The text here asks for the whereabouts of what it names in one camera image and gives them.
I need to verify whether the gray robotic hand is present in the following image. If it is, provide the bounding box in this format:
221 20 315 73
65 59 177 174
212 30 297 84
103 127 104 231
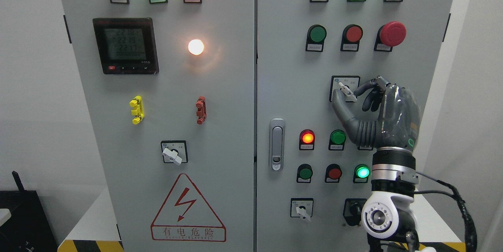
332 76 422 153

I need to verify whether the gray rotary switch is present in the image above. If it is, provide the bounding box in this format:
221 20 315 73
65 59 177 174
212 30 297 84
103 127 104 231
329 75 360 103
290 198 314 222

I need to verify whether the lit green push button lower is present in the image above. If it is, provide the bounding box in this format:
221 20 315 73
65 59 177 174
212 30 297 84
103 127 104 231
353 164 371 184

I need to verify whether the green indicator light middle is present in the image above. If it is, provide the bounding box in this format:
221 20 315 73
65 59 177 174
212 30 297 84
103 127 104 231
328 129 347 151

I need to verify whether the red push button lower row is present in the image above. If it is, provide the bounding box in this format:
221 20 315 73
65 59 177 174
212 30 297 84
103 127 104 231
325 164 342 183

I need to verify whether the red push button row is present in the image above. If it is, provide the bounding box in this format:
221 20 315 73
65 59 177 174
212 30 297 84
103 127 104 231
340 24 363 52
325 164 342 183

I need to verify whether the red emergency stop button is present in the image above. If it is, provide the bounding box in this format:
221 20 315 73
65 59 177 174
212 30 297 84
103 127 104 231
374 21 407 52

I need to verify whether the lit red indicator light middle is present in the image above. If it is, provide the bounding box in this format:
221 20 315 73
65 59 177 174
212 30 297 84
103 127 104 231
299 129 316 151

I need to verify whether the red push button upper row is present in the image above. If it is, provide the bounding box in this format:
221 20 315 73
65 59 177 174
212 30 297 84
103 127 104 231
340 24 363 52

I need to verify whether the green push button lower row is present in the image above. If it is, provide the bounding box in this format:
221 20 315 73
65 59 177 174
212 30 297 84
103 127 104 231
296 164 313 183

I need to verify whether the green push button row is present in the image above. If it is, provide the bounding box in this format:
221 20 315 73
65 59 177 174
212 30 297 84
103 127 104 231
305 24 327 52
296 164 313 183

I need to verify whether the green push button upper row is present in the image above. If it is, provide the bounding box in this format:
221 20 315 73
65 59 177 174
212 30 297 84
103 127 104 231
305 24 327 52

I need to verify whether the right gray cabinet door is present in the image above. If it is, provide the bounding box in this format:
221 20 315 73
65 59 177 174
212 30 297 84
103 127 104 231
257 0 452 252

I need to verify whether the gray cabinet door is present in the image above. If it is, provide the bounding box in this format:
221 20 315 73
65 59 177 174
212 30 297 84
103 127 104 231
62 0 255 252
257 0 452 252

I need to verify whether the red terminal clip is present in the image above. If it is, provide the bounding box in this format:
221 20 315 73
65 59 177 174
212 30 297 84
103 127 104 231
195 96 207 125

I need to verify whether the white glowing lamp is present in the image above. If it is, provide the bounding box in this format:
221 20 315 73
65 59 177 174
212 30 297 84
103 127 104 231
187 39 205 56

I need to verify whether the red electric hazard warning sticker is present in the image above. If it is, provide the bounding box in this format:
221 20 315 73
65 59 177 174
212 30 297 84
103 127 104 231
151 173 226 242

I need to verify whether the left gray cabinet door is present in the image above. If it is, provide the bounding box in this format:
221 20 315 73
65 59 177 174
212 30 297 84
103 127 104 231
62 0 255 252

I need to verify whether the yellow terminal clip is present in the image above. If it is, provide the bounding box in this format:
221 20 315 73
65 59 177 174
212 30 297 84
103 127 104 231
129 96 145 125

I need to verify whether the digital power meter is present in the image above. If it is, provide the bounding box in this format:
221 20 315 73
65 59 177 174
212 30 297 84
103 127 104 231
93 17 159 75

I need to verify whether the black device with antenna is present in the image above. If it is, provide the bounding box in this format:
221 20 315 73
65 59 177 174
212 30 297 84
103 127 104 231
0 171 58 252

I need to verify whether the black rotary selector switch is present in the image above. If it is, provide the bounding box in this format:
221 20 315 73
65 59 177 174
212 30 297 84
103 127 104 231
343 198 367 226

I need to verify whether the silver door latch handle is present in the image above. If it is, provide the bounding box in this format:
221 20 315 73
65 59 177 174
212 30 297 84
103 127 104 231
269 118 285 171

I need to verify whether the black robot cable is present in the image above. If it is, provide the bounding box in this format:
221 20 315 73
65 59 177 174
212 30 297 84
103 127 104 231
413 171 478 252

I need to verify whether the gray rotary switch left door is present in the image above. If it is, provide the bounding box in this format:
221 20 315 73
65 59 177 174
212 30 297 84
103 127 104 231
160 140 188 166

